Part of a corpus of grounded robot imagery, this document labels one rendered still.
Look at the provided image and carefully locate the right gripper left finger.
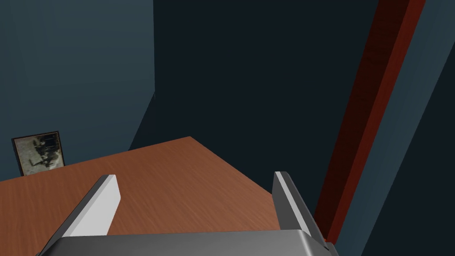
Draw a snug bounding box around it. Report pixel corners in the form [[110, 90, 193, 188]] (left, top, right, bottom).
[[52, 174, 121, 238]]

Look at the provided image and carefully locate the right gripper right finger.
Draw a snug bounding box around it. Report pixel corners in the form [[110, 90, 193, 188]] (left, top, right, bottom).
[[272, 171, 325, 240]]

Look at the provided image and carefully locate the framed black-and-white picture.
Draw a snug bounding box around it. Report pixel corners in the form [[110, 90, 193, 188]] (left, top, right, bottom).
[[11, 131, 66, 177]]

